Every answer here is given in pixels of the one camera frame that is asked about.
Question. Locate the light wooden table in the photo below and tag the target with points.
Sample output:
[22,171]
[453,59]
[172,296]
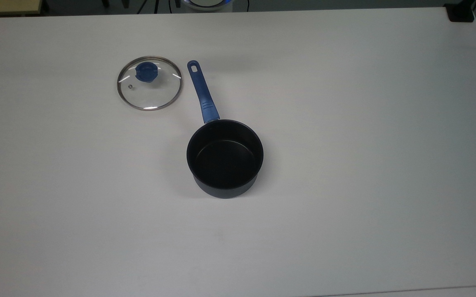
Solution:
[7,5]

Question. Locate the black table clamp mount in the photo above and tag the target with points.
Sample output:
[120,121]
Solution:
[460,13]

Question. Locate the glass lid with blue knob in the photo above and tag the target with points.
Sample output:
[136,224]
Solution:
[145,72]

